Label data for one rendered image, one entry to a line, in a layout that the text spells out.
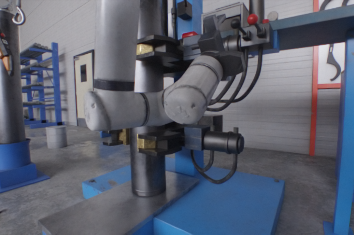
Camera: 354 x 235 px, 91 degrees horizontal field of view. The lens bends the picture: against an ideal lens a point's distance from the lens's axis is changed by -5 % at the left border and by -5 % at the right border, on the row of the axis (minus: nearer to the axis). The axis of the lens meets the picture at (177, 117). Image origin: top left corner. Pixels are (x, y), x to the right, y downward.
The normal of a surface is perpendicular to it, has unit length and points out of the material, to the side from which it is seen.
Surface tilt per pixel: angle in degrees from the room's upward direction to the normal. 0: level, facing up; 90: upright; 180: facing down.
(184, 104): 125
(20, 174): 90
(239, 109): 90
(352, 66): 90
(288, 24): 90
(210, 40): 130
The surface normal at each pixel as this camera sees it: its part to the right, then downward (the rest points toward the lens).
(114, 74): 0.22, 0.25
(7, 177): 0.81, 0.04
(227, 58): -0.43, 0.70
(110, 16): -0.08, 0.22
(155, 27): 0.66, 0.05
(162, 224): -0.58, 0.08
